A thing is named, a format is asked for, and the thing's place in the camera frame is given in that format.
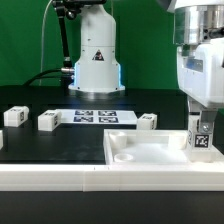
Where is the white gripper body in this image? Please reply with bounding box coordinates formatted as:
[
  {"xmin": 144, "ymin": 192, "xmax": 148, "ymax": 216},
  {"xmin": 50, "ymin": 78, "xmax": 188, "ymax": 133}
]
[{"xmin": 177, "ymin": 38, "xmax": 224, "ymax": 108}]

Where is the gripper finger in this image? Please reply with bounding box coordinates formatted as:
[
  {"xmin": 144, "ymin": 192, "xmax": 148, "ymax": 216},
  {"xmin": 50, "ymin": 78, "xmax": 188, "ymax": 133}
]
[{"xmin": 198, "ymin": 110, "xmax": 217, "ymax": 134}]

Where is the white square tabletop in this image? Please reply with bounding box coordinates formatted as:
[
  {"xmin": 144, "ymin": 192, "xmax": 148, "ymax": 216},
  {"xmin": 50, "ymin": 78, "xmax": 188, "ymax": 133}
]
[{"xmin": 103, "ymin": 129, "xmax": 214, "ymax": 165}]

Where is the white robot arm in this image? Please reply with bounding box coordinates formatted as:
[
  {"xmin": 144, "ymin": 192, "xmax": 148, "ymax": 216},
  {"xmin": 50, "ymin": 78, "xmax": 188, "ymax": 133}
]
[{"xmin": 69, "ymin": 0, "xmax": 224, "ymax": 133}]

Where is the white tag sheet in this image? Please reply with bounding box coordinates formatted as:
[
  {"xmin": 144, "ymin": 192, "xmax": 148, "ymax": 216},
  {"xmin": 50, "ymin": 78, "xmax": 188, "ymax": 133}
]
[{"xmin": 59, "ymin": 109, "xmax": 137, "ymax": 125}]

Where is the white block at left edge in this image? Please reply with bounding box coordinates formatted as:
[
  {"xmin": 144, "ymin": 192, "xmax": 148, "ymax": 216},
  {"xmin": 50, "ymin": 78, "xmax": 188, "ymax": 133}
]
[{"xmin": 0, "ymin": 130, "xmax": 3, "ymax": 150}]

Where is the black camera stand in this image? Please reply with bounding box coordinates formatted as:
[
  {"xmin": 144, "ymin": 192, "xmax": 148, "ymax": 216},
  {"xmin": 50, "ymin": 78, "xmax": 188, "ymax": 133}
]
[{"xmin": 52, "ymin": 0, "xmax": 107, "ymax": 84}]

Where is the white cable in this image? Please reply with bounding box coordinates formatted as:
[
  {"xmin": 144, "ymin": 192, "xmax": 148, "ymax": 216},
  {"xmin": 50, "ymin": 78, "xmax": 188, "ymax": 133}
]
[{"xmin": 38, "ymin": 0, "xmax": 54, "ymax": 87}]

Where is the black cable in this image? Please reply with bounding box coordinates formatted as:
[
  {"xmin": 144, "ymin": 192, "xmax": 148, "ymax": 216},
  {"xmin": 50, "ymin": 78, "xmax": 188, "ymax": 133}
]
[{"xmin": 22, "ymin": 68, "xmax": 64, "ymax": 87}]

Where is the white U-shaped fence wall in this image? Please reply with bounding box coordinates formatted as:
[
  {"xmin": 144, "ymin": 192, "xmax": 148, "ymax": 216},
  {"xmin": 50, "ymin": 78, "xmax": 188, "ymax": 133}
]
[{"xmin": 0, "ymin": 132, "xmax": 224, "ymax": 193}]

